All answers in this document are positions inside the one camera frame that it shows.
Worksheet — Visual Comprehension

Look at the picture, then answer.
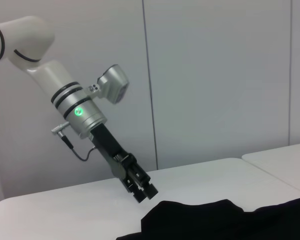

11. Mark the left arm cable with plug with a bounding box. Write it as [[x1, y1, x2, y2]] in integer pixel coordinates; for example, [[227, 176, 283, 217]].
[[51, 121, 98, 162]]

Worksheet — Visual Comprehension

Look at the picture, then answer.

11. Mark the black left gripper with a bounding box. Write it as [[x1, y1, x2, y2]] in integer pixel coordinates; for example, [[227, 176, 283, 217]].
[[89, 124, 159, 204]]

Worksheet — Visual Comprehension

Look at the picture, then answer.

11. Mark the black shirt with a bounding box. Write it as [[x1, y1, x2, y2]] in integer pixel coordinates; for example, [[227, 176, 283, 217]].
[[116, 198, 300, 240]]

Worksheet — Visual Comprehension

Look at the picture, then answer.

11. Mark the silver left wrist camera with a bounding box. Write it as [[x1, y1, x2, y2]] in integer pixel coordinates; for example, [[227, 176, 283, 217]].
[[88, 64, 130, 105]]

